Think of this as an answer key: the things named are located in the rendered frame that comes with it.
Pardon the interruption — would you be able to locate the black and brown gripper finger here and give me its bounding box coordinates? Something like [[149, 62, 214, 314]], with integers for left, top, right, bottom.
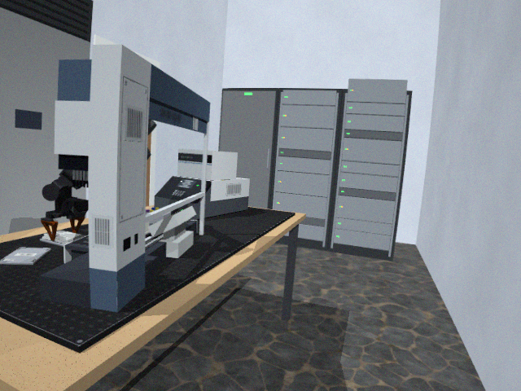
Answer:
[[70, 217, 85, 233], [41, 220, 58, 241]]

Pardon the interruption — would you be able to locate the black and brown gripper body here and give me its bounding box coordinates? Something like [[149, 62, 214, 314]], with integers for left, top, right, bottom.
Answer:
[[41, 200, 77, 222]]

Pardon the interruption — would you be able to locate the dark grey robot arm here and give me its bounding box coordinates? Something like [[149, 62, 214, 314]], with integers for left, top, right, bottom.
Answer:
[[42, 169, 88, 217]]

